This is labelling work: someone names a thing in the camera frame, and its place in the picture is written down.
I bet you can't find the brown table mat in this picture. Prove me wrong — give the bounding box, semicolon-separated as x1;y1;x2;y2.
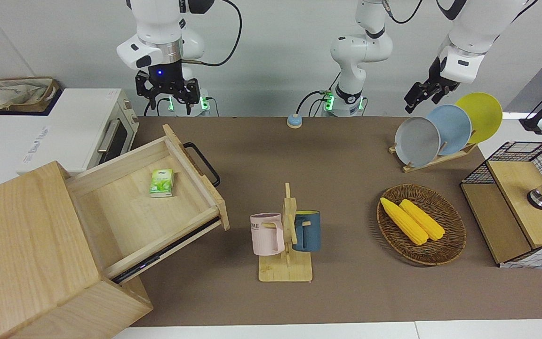
130;115;542;327

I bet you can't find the green tissue pack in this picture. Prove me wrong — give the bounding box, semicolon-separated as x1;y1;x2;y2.
149;169;174;198

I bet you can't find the beige fabric bag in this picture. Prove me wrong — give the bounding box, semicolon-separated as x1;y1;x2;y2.
0;77;60;113

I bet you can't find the blue mug yellow inside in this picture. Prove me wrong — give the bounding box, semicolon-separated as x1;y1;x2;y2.
292;210;321;252

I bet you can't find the brown wicker basket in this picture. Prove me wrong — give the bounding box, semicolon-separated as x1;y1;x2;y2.
376;184;467;266

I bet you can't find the wooden mug rack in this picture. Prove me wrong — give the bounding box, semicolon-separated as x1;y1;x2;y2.
258;182;314;283

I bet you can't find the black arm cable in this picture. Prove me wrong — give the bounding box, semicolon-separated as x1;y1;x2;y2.
184;0;244;67
382;0;424;24

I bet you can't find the white toaster oven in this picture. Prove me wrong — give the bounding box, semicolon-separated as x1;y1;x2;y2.
17;88;140;176

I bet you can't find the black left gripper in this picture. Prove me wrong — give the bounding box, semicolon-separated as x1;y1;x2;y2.
404;56;461;114

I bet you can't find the pink mug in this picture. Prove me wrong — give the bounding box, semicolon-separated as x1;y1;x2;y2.
250;213;286;256

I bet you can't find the black wire wooden shelf organizer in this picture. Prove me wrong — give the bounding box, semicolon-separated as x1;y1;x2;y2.
460;141;542;270

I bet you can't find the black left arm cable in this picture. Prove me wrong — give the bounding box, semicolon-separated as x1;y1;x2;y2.
382;0;424;24

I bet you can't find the light wooden drawer cabinet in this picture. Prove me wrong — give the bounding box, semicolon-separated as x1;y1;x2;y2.
0;160;154;339

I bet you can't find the grey plate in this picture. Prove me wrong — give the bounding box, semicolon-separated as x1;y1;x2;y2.
394;116;441;169

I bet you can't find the yellow corn cob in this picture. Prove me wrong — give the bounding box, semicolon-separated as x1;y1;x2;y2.
399;199;446;242
380;197;429;245

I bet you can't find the light blue plate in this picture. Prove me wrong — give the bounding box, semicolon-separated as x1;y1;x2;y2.
425;104;473;156

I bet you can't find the yellow plate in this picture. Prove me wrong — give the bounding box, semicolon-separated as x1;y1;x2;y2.
454;92;503;144

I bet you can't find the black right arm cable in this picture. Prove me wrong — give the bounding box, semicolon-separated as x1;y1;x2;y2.
184;0;244;67

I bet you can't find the wooden drawer with black handle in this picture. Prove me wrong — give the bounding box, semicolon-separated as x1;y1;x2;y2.
66;123;230;285

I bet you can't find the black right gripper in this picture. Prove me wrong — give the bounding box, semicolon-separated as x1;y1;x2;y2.
135;62;201;116

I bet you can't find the wooden plate rack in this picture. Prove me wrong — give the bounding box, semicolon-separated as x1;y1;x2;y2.
389;141;478;173

